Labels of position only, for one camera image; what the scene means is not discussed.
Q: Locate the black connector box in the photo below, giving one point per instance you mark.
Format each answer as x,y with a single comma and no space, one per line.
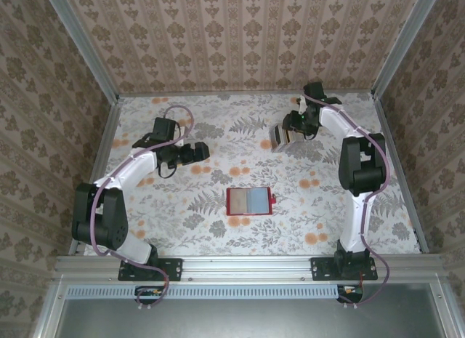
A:
149,293
350,292

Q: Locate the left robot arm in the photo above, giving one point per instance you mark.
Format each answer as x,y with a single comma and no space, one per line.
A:
123,174

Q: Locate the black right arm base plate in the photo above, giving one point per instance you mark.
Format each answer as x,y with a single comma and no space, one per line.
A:
321,269

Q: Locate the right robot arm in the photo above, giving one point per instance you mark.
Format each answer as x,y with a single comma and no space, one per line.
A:
357,214

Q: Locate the tan credit card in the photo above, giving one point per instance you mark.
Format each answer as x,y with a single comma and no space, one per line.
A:
239,201

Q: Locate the small grey striped box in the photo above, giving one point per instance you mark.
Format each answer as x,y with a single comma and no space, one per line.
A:
299,143

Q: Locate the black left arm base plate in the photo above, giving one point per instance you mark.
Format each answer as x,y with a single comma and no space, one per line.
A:
170,269

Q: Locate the gold credit card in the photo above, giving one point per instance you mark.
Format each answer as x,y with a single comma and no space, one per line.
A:
290,136

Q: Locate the aluminium side rail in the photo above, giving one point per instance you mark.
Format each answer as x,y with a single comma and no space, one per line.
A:
100,152
399,171

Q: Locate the dark credit card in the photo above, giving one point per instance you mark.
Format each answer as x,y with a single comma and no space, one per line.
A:
278,135

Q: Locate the grey metal sheet panel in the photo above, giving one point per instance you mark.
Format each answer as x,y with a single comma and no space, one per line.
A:
236,320

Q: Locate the aluminium frame rail with bases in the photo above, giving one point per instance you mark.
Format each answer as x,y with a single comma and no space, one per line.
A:
247,267

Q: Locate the aluminium frame post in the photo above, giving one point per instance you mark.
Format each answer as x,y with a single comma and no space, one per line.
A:
83,47
407,43

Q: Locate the floral table cover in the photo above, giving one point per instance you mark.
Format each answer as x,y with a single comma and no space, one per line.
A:
254,236

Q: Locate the red leather card holder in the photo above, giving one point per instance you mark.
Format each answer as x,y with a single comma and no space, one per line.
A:
250,213

